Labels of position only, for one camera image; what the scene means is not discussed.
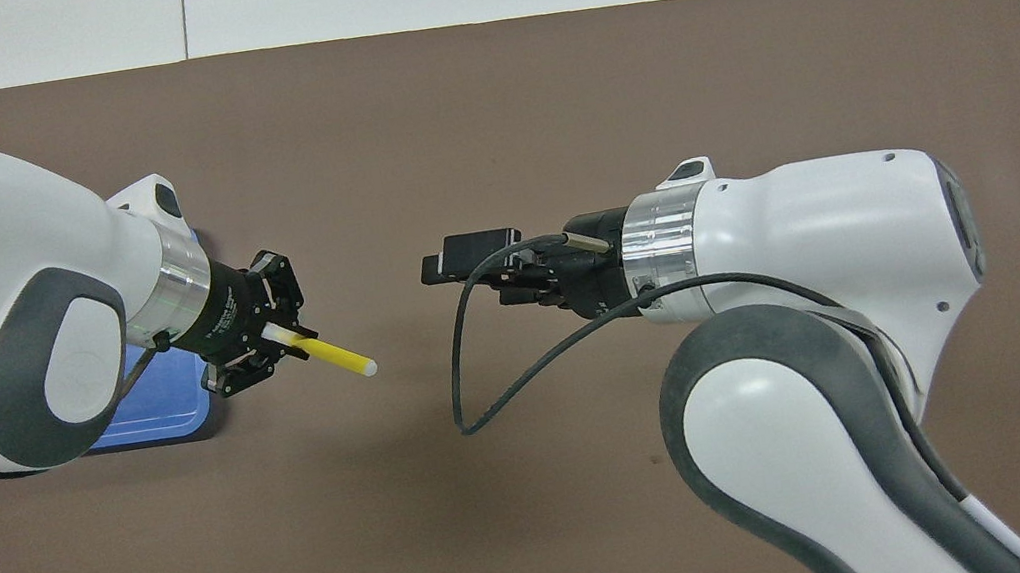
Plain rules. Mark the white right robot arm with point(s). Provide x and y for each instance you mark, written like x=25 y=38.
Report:
x=814 y=221

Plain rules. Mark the yellow pen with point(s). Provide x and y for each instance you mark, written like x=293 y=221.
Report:
x=339 y=358

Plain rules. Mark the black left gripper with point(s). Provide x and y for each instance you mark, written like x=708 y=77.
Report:
x=231 y=313

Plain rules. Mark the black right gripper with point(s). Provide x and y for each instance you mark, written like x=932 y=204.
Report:
x=580 y=281

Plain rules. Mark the brown table mat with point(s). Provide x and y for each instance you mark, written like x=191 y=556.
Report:
x=447 y=134

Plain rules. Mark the blue plastic tray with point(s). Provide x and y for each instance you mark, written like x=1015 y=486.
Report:
x=164 y=409

